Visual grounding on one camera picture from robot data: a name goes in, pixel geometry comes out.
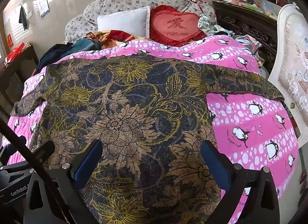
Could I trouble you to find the red heart cushion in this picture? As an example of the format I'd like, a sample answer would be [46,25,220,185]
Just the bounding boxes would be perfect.
[149,5,206,47]

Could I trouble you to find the white upholstered chair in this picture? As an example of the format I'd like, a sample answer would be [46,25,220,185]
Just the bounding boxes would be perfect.
[268,4,307,147]

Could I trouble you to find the floral padded headboard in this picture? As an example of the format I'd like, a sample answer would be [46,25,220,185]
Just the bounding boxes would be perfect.
[65,0,217,43]

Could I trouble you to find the light blue patterned clothes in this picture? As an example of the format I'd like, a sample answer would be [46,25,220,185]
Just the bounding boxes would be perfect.
[197,14,234,37]

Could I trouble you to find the white square pillow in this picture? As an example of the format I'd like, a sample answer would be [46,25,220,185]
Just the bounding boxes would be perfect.
[97,6,150,38]

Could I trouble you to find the dark side table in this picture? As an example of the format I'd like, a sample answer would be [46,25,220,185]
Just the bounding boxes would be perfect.
[1,44,39,107]

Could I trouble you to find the dark cloth hanging on wall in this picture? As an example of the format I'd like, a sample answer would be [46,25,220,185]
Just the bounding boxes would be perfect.
[18,6,28,31]

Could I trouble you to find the pink penguin blanket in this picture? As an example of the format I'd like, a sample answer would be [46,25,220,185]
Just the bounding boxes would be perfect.
[2,34,300,224]

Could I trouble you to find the wall calendar poster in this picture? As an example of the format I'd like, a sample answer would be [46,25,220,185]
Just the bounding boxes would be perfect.
[37,0,50,18]

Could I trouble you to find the dark blue teal clothes pile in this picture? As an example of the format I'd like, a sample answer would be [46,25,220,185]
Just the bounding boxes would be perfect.
[32,38,101,76]

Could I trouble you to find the red yellow blanket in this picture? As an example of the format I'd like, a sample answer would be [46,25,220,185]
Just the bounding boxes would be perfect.
[84,30,149,50]

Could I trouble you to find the dark floral patterned garment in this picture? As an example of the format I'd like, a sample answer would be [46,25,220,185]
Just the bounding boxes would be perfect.
[11,53,283,223]

